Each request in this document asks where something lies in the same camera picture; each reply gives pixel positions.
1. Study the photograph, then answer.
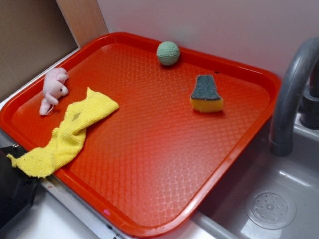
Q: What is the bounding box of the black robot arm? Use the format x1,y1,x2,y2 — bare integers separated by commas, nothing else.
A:
0,145,39,232

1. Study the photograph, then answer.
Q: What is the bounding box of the pink plush bunny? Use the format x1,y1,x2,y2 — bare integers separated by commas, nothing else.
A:
39,67,69,116

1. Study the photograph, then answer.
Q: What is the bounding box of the red plastic tray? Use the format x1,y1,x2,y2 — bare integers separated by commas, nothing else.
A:
0,33,281,238

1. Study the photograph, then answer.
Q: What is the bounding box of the yellow green scrub sponge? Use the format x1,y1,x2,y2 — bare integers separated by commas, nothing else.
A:
190,75,224,113

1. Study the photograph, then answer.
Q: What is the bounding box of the green dimpled ball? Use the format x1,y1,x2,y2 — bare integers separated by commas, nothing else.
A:
156,41,180,66

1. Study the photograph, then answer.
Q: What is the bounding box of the wooden board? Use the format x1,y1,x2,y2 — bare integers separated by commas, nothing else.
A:
56,0,109,48

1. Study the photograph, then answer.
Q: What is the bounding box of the yellow knitted cloth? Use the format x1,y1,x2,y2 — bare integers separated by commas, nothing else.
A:
6,88,119,178

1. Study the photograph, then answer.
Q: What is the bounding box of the grey toy sink basin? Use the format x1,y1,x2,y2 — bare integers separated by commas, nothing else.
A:
191,112,319,239

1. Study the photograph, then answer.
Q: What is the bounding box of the grey toy faucet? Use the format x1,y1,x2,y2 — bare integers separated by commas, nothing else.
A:
269,37,319,156

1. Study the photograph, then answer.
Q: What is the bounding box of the brown cardboard panel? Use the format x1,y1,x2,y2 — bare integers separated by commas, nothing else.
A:
0,0,77,100

